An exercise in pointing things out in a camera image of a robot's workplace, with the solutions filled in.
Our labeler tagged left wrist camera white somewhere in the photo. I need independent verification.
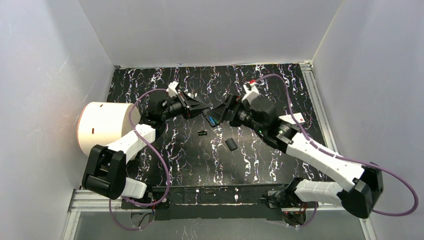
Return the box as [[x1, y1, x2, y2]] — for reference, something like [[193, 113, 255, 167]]
[[166, 81, 179, 98]]

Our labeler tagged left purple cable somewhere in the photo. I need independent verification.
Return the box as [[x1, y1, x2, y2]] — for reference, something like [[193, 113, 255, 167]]
[[108, 88, 173, 232]]

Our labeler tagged aluminium frame rail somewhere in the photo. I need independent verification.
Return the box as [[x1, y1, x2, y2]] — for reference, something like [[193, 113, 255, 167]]
[[62, 60, 379, 240]]

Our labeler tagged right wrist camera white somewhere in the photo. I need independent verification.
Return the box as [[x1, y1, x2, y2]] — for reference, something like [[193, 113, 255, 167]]
[[242, 80, 259, 104]]

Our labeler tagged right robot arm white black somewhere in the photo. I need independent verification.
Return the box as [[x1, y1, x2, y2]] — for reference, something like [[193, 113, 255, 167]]
[[205, 95, 383, 219]]

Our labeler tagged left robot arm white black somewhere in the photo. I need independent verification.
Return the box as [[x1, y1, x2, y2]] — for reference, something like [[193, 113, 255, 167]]
[[77, 91, 209, 200]]

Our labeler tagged black remote battery cover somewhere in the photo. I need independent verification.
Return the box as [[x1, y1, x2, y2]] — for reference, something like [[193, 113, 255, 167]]
[[225, 138, 238, 151]]

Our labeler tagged white cylindrical bin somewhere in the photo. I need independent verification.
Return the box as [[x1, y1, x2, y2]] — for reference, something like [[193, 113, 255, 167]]
[[77, 102, 141, 156]]

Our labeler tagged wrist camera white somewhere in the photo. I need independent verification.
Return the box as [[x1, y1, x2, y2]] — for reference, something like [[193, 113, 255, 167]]
[[242, 80, 259, 104], [166, 81, 179, 98]]

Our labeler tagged purple cable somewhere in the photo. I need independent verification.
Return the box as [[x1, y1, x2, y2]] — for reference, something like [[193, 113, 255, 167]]
[[108, 88, 173, 232], [251, 73, 420, 229]]

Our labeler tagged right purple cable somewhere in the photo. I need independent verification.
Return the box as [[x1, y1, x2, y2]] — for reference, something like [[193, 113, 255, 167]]
[[251, 73, 420, 229]]

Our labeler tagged white battery box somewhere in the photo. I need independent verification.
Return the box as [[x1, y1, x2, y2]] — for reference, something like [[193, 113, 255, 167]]
[[279, 112, 305, 125]]

